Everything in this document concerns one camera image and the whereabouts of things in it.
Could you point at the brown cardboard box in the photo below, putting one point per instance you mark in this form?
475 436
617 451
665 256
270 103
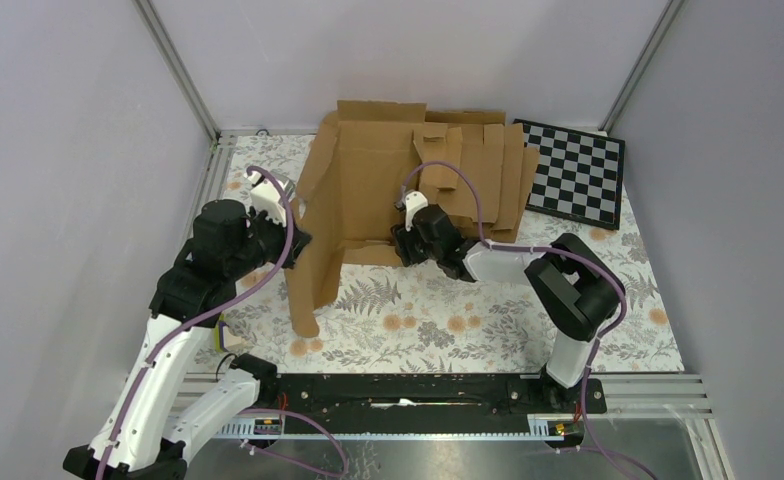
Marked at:
361 159

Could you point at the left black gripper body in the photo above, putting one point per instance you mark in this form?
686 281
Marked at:
276 239

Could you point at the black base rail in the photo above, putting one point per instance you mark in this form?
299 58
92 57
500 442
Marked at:
426 404

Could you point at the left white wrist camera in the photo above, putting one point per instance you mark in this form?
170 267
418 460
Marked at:
268 196

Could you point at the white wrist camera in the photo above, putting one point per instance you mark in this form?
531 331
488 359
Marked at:
268 196
411 202

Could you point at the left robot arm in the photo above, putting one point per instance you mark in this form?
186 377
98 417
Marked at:
138 441

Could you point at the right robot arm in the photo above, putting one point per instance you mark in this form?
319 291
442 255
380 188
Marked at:
580 294

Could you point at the black white checkerboard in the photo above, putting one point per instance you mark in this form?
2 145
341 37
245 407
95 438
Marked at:
579 176

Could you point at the yellow green small object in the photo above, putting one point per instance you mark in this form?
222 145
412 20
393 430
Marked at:
225 341

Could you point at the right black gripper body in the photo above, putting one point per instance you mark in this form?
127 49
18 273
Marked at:
413 247

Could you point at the stack of flat cardboard blanks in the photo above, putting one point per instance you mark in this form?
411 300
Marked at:
478 168

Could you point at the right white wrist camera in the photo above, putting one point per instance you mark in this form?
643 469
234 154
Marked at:
411 202

